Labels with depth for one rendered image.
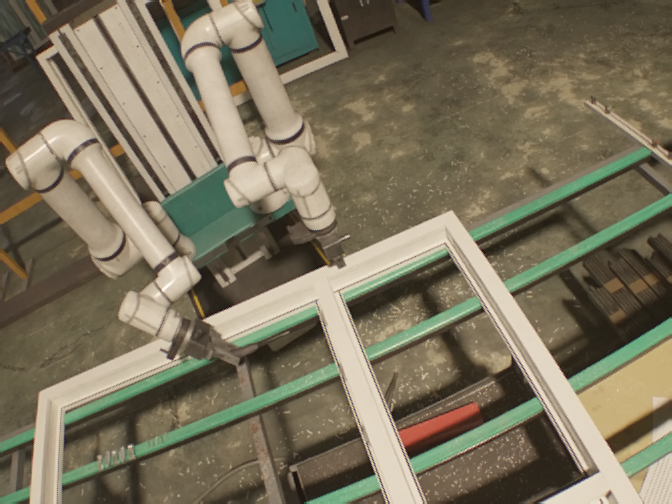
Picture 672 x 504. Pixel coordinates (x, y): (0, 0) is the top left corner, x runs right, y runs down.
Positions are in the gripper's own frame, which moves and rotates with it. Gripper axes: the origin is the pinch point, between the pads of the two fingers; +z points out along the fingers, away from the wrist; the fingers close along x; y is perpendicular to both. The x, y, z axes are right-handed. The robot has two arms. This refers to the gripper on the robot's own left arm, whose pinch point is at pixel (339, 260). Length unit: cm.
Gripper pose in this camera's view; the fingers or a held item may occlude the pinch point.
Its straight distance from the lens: 144.2
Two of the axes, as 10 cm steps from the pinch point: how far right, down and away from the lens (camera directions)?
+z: 2.8, 6.4, 7.2
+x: -2.9, -6.6, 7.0
